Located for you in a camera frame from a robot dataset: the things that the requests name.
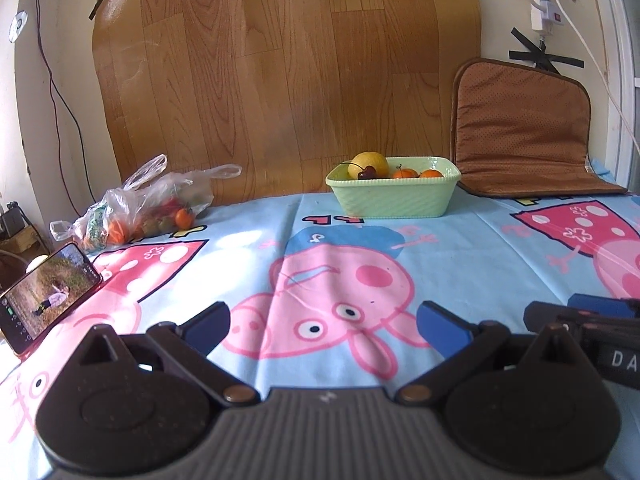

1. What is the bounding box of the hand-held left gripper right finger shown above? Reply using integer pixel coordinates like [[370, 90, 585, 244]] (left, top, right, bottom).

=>
[[395, 301, 601, 407]]

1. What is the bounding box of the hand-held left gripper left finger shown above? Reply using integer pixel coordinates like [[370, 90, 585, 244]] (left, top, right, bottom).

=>
[[55, 301, 261, 407]]

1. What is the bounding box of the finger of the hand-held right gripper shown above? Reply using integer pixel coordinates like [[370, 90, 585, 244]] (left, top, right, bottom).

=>
[[567, 294, 640, 319], [523, 301, 601, 335]]

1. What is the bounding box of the light green plastic basket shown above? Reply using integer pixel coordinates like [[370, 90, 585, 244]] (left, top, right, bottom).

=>
[[325, 156, 462, 220]]

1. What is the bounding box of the large yellow citrus fruit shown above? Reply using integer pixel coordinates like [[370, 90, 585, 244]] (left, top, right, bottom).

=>
[[348, 151, 390, 180]]

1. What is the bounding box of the cartoon printed blanket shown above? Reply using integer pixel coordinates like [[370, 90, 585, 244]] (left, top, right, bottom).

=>
[[0, 191, 640, 480]]

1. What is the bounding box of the clear plastic bag of produce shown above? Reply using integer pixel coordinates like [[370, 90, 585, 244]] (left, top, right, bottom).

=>
[[50, 154, 242, 252]]

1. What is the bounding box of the smartphone in red case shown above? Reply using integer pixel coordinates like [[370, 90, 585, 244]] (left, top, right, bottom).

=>
[[0, 241, 104, 357]]

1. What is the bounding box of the brown seat cushion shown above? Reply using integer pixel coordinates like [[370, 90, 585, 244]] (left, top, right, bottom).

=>
[[450, 57, 629, 197]]

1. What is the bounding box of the black tape cross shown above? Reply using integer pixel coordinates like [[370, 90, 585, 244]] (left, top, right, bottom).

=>
[[508, 27, 585, 74]]

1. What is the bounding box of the wood grain vinyl sheet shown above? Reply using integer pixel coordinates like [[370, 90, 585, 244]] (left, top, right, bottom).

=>
[[91, 0, 484, 207]]

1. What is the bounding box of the window frame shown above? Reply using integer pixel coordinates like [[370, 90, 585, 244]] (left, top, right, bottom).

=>
[[596, 0, 640, 192]]

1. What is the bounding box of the thin black cable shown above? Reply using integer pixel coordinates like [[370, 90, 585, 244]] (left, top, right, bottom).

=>
[[31, 0, 97, 202]]

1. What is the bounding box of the round white wall disc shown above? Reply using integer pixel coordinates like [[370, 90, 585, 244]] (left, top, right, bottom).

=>
[[8, 11, 29, 42]]

